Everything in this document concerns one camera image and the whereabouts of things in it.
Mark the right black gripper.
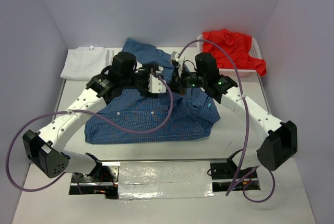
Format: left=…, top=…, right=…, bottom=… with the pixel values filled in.
left=164, top=64, right=207, bottom=96

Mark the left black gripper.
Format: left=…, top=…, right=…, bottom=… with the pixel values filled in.
left=120, top=63, right=159, bottom=98

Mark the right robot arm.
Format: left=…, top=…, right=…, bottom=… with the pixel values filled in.
left=169, top=52, right=297, bottom=171

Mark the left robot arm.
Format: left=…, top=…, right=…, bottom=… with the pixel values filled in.
left=23, top=52, right=166, bottom=181

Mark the red shirt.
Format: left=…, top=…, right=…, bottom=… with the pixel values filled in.
left=202, top=29, right=267, bottom=76

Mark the folded white shirt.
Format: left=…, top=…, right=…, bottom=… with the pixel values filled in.
left=60, top=46, right=114, bottom=81

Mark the white plastic basket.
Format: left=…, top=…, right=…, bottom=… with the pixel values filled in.
left=196, top=38, right=263, bottom=77

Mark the shiny silver tape sheet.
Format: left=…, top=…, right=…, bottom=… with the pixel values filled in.
left=117, top=161, right=214, bottom=199

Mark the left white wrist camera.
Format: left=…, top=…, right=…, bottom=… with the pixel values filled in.
left=148, top=74, right=166, bottom=95

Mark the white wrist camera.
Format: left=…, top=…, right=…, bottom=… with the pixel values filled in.
left=148, top=74, right=166, bottom=95
left=169, top=51, right=185, bottom=77

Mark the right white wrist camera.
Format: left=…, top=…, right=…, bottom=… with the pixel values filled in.
left=169, top=51, right=185, bottom=77

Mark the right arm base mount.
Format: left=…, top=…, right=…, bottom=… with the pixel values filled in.
left=207, top=149, right=260, bottom=192

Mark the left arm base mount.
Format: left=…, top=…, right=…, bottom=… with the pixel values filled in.
left=68, top=161, right=120, bottom=199

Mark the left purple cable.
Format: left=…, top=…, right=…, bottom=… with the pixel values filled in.
left=5, top=75, right=174, bottom=193

